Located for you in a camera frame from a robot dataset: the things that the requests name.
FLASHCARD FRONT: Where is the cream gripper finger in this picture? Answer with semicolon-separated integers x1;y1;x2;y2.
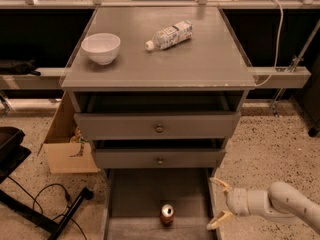
206;210;234;230
210;177;232;193

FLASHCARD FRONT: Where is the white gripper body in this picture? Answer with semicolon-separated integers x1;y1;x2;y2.
226;188;249;216

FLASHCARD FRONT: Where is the red coke can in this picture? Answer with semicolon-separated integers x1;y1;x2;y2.
160;204;175;226

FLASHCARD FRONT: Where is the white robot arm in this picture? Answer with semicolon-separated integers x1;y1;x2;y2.
206;178;320;234

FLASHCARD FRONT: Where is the grey open bottom drawer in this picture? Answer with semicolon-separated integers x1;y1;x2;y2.
102;168;220;240

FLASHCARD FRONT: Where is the grey drawer cabinet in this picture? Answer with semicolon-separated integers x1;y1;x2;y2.
59;6;257;178

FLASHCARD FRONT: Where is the grey middle drawer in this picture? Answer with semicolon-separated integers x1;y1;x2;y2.
92;139;225;169

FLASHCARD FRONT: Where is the grey top drawer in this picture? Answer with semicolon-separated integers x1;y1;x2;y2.
74;112;240;140

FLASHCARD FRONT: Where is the clear plastic water bottle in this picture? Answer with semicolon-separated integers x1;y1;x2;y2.
145;20;193;51

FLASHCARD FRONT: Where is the brown cardboard box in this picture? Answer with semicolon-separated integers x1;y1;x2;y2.
43;93;99;174

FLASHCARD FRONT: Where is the black stand base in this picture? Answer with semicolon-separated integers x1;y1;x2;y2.
0;187;95;240

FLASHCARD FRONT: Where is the white ceramic bowl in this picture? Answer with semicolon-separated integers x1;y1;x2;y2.
81;33;121;65

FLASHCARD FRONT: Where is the black chair seat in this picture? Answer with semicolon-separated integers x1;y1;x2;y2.
0;127;31;184

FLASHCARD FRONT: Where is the black cloth on shelf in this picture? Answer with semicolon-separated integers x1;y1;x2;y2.
0;59;41;76

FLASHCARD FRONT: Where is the white cable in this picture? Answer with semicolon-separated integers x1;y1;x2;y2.
255;0;285;88

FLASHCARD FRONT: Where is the black floor cable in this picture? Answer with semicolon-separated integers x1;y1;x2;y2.
7;175;88;240

